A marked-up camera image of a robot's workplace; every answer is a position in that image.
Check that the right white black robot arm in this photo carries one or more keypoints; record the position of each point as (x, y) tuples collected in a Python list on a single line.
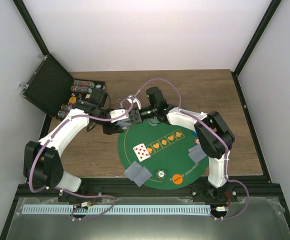
[(215, 137)]

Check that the orange big blind button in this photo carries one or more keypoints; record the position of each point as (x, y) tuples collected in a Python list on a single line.
[(177, 179)]

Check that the chip row bottom in case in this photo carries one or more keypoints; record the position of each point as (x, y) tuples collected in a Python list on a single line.
[(62, 114)]

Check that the round green poker mat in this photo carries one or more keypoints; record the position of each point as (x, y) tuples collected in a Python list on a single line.
[(168, 146)]

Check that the face-up red diamonds card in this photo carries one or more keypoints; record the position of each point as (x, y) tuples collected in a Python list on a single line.
[(141, 152)]

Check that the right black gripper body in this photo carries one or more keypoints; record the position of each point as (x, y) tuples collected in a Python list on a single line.
[(153, 110)]

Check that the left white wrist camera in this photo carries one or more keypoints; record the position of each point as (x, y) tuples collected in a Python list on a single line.
[(119, 115)]

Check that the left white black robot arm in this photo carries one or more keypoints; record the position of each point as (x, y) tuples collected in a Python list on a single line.
[(42, 159)]

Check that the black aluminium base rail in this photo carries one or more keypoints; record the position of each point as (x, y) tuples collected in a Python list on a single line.
[(120, 187)]

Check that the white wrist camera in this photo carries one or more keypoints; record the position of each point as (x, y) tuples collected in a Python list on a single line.
[(134, 100), (119, 115)]

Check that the clear dealer button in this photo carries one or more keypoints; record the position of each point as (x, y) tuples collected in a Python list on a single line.
[(152, 122)]

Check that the chip row top in case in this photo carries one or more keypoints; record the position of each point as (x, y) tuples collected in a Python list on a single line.
[(83, 83)]

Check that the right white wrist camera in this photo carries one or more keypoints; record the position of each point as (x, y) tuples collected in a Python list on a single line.
[(134, 100)]

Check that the orange button in case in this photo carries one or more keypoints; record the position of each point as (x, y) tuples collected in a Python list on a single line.
[(72, 100)]

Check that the chip row in case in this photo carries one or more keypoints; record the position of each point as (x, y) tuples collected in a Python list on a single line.
[(66, 107), (81, 89), (62, 114), (83, 83)]

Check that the black poker chip case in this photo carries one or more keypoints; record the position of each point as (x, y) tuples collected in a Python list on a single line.
[(50, 87)]

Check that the light blue slotted cable duct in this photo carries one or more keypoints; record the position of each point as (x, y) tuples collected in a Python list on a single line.
[(54, 209)]

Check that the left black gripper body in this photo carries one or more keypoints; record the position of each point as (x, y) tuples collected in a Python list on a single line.
[(107, 130)]

